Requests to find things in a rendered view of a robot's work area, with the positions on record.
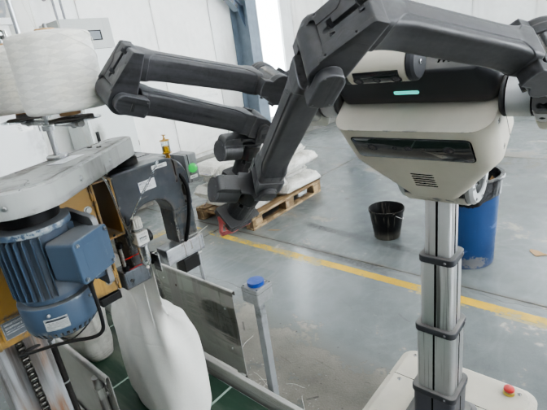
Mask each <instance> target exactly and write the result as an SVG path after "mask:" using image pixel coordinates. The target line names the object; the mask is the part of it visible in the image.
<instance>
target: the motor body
mask: <svg viewBox="0 0 547 410"><path fill-rule="evenodd" d="M70 219H71V215H70V212H69V211H68V210H67V209H63V208H60V212H59V214H58V215H57V216H55V217H53V218H52V219H50V220H47V221H45V222H42V223H40V224H38V225H34V226H30V227H28V228H24V229H16V230H9V231H2V230H0V267H1V270H2V272H3V275H4V277H5V279H6V281H7V284H8V287H9V289H10V292H11V295H12V297H13V299H15V300H16V307H17V309H18V311H19V314H20V316H21V318H22V321H23V322H24V326H25V328H26V330H27V331H28V332H29V333H30V334H31V335H33V336H35V337H37V338H41V339H53V338H62V337H64V336H67V335H69V334H73V333H75V332H77V331H78V330H79V329H82V328H83V327H85V326H86V325H87V324H89V323H90V322H91V321H92V319H93V318H94V316H95V315H96V312H97V310H98V309H97V307H96V304H95V301H94V298H93V295H92V293H91V292H90V288H89V287H88V285H82V284H81V283H79V282H68V281H57V280H56V278H55V275H54V272H53V269H52V267H51V264H50V261H49V258H48V255H47V253H46V248H45V247H46V244H47V243H48V242H49V241H51V240H53V239H54V238H57V237H58V236H59V235H61V234H62V233H65V232H66V231H68V230H70V229H71V228H73V227H74V224H73V222H72V220H70Z"/></svg>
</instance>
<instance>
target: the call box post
mask: <svg viewBox="0 0 547 410"><path fill-rule="evenodd" d="M254 308H255V314H256V322H257V327H258V332H259V337H260V345H261V350H262V355H263V361H264V365H265V374H266V379H267V384H268V388H269V390H270V391H272V392H273V393H275V394H276V395H279V390H278V380H277V375H276V370H275V365H274V355H273V350H272V345H271V340H270V335H269V325H268V320H267V315H266V310H265V303H263V304H262V305H260V306H259V307H258V306H256V305H254ZM279 396H280V395H279Z"/></svg>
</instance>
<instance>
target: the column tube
mask: <svg viewBox="0 0 547 410"><path fill-rule="evenodd" d="M23 341H24V345H25V346H26V350H27V349H29V348H30V347H32V346H34V345H36V344H41V346H39V347H37V348H35V349H33V350H32V351H34V350H37V349H39V348H42V347H46V346H49V343H48V341H47V339H41V338H37V337H35V336H33V335H31V336H29V337H27V338H25V339H23ZM29 356H30V359H31V361H32V363H33V367H34V368H35V369H34V370H35V371H36V373H37V376H38V378H39V379H38V380H39V381H40V383H41V384H42V388H43V390H44V392H45V395H46V399H47V400H48V402H49V405H50V408H51V410H74V407H73V406H72V402H71V400H70V397H69V395H68V392H67V389H66V387H65V385H64V382H63V379H62V377H61V374H60V372H59V368H58V366H57V364H56V362H55V358H54V356H53V353H52V351H51V349H47V350H44V351H40V352H38V353H35V354H32V355H29ZM0 388H1V391H2V393H3V395H4V397H5V399H6V402H7V404H8V406H9V408H10V410H42V409H41V406H40V404H39V402H38V400H37V397H36V395H35V392H34V390H33V388H32V385H31V382H30V380H29V379H28V376H27V373H26V372H25V369H24V366H23V363H22V362H21V360H20V358H19V353H18V352H17V350H16V348H15V345H12V346H10V347H8V348H7V349H5V350H3V352H1V353H0Z"/></svg>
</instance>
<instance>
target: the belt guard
mask: <svg viewBox="0 0 547 410"><path fill-rule="evenodd" d="M90 146H92V148H87V147H88V146H86V147H83V148H81V149H78V150H75V151H72V152H69V153H68V154H69V156H70V155H82V156H79V157H77V158H75V159H72V160H69V161H68V162H66V163H63V164H56V165H48V164H52V163H54V162H56V161H58V160H60V159H58V160H53V161H44V162H42V163H39V164H35V165H33V166H31V167H28V168H24V169H22V170H19V171H17V172H13V173H11V174H8V175H5V176H3V177H0V222H4V221H9V220H16V219H19V218H23V217H26V216H31V215H35V214H37V213H40V212H44V211H46V210H49V209H51V208H53V207H56V206H58V205H60V204H62V203H64V202H66V201H67V200H69V199H70V198H71V197H72V196H74V195H75V194H77V193H79V192H80V191H82V190H83V189H84V188H86V187H87V186H88V185H90V184H92V183H93V182H95V181H97V180H98V179H99V178H100V177H102V176H103V175H105V174H106V173H108V172H110V171H111V170H112V169H113V168H115V167H117V166H118V165H119V164H121V163H123V162H124V161H126V160H127V159H128V158H130V157H131V156H133V155H134V150H133V144H132V141H131V137H130V136H122V137H113V138H108V139H106V140H103V141H101V142H97V143H95V144H92V145H90ZM96 146H101V147H99V148H96ZM83 154H85V155H83Z"/></svg>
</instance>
